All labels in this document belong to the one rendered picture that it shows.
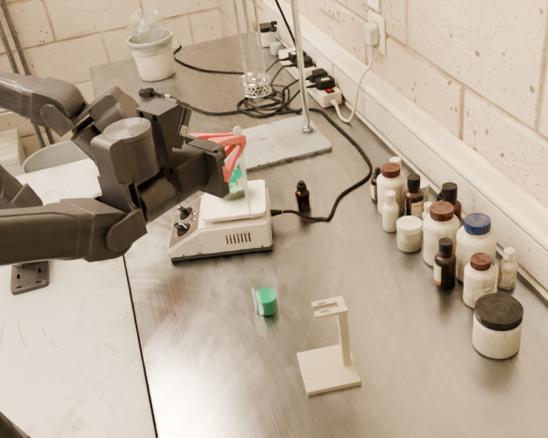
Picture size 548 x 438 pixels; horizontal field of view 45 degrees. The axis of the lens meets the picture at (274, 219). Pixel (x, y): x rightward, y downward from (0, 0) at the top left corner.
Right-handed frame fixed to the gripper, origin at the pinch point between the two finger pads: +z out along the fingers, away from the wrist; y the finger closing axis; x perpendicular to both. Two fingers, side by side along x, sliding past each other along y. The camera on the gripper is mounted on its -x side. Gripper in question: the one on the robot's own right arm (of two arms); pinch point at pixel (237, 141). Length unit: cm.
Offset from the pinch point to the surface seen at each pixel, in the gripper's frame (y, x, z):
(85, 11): 226, 41, 128
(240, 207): 15.0, 23.0, 12.2
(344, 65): 34, 21, 74
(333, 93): 35, 27, 71
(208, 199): 22.4, 23.0, 11.2
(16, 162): 218, 92, 64
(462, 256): -24.2, 26.1, 22.6
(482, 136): -17, 16, 45
